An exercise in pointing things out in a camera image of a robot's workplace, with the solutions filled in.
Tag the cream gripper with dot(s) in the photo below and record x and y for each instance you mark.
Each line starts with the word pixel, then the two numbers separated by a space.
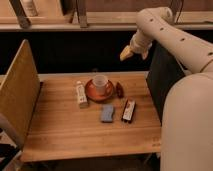
pixel 139 44

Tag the white ceramic cup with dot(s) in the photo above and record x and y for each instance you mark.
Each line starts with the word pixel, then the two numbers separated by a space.
pixel 100 83

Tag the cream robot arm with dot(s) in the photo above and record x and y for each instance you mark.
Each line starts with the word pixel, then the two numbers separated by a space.
pixel 187 123

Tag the right dark side panel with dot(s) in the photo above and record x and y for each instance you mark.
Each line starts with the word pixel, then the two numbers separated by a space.
pixel 164 72

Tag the small dark red object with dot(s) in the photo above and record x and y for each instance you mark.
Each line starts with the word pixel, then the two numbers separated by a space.
pixel 119 90

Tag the orange saucer plate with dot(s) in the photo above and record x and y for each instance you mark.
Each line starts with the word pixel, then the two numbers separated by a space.
pixel 92 94

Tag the blue sponge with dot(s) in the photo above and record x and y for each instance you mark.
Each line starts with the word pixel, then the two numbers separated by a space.
pixel 107 113

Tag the white small carton box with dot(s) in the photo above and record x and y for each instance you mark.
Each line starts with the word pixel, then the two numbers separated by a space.
pixel 81 95

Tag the wooden shelf ledge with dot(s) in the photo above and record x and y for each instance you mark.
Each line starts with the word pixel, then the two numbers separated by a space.
pixel 113 21

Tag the left wooden side panel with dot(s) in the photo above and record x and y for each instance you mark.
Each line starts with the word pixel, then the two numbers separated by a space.
pixel 18 94

